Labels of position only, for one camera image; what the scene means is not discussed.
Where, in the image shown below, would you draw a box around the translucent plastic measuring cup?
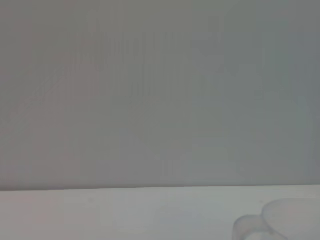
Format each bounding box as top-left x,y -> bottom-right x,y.
232,198 -> 320,240

